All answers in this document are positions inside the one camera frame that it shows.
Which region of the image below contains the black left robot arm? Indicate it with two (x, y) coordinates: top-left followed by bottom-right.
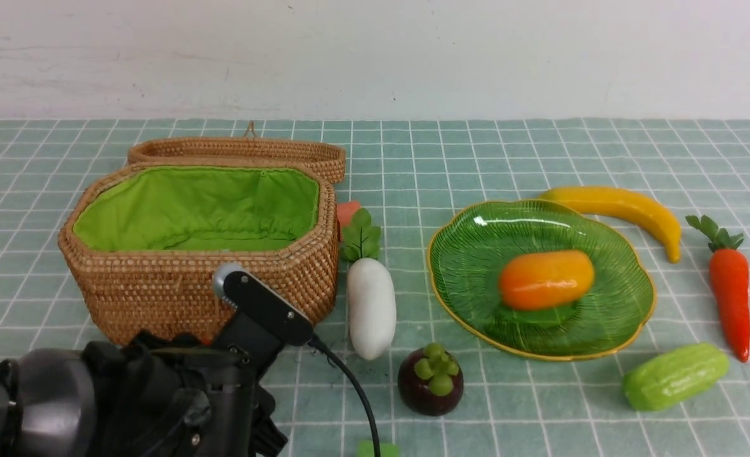
(0, 313), (312, 456)

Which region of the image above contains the orange toy carrot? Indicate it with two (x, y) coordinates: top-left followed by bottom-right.
(685, 215), (750, 362)

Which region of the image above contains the purple toy mangosteen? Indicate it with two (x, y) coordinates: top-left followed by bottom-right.
(397, 342), (464, 416)

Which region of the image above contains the white toy radish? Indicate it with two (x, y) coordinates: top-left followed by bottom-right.
(341, 208), (397, 361)

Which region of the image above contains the woven wicker basket lid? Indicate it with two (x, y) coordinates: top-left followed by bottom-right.
(126, 121), (346, 184)

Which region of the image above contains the salmon foam block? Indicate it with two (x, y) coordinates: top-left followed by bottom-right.
(336, 200), (362, 229)

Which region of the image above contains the yellow toy banana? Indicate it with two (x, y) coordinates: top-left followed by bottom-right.
(537, 186), (682, 263)

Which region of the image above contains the green foam block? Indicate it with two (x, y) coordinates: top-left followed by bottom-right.
(355, 440), (400, 457)

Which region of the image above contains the green checkered tablecloth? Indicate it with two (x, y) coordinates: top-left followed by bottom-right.
(0, 119), (750, 456)

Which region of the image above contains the green toy cucumber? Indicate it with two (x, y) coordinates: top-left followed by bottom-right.
(622, 342), (730, 413)

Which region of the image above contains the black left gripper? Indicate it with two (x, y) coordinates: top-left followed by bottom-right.
(83, 314), (288, 456)

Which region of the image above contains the orange yellow toy mango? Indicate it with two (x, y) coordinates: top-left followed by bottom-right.
(497, 249), (596, 312)

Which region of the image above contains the woven wicker basket green lining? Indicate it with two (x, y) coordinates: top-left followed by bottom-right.
(58, 160), (340, 347)

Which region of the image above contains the green glass leaf plate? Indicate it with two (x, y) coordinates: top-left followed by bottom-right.
(426, 199), (657, 361)

